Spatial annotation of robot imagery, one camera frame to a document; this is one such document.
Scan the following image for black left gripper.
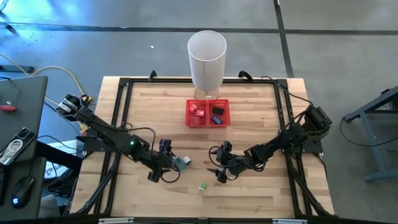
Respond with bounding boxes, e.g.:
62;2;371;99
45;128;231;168
136;139;180;184

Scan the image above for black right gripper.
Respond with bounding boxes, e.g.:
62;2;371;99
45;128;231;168
206;140;249;184

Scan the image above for teal digital timer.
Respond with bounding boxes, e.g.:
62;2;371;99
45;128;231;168
173;156;187;172

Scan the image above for red plastic mesh basket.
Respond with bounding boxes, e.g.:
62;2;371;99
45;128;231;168
206;99;231;128
185;99;208;128

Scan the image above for white printed box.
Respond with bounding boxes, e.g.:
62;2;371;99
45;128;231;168
45;139;83;180

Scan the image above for dark grey side desk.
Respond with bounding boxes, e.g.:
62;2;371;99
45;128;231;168
0;75;49;220

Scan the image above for black computer mouse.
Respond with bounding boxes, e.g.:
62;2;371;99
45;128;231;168
11;175;35;209

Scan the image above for smartphone in clear case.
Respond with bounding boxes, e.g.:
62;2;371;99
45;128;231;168
0;126;37;166

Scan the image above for grey blue metal table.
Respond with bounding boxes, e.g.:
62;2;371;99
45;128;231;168
343;85;398;183

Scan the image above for black floor bar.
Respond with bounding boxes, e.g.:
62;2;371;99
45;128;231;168
0;64;35;74

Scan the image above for white table bracket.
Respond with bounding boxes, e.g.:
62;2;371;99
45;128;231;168
98;217;135;224
272;218;308;224

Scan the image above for black metal table frame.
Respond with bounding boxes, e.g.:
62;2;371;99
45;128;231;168
70;77;335;218

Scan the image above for black tangled cables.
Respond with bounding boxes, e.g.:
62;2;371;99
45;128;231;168
46;169;78;200

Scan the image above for yellow power cable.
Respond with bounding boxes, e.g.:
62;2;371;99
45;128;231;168
0;52;94;136

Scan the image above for red handled screwdriver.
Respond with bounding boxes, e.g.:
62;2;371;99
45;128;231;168
0;89;22;113

